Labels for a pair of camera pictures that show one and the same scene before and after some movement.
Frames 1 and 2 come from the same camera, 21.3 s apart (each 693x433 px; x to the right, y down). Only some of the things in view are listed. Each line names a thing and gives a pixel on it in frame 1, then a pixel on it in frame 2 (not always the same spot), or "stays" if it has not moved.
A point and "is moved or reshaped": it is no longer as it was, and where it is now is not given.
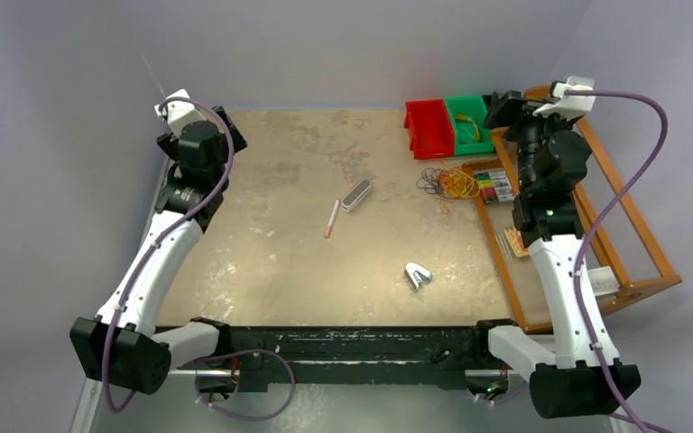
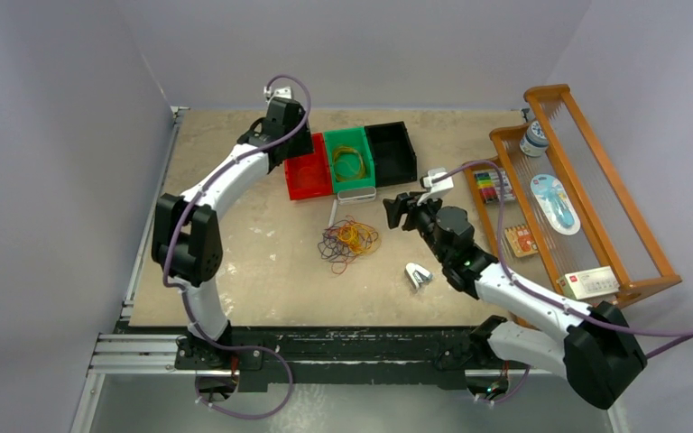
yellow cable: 460,184 → 359,238
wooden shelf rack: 622,256 stays
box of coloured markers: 494,186 stays
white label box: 603,280 stays
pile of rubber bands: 429,180 is moved or reshaped
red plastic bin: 430,131 → 309,176
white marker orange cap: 332,219 stays
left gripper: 237,143 → 303,144
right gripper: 513,106 → 406,204
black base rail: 347,356 stays
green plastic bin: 467,115 → 351,158
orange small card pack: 516,242 stays
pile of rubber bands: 452,183 → 361,239
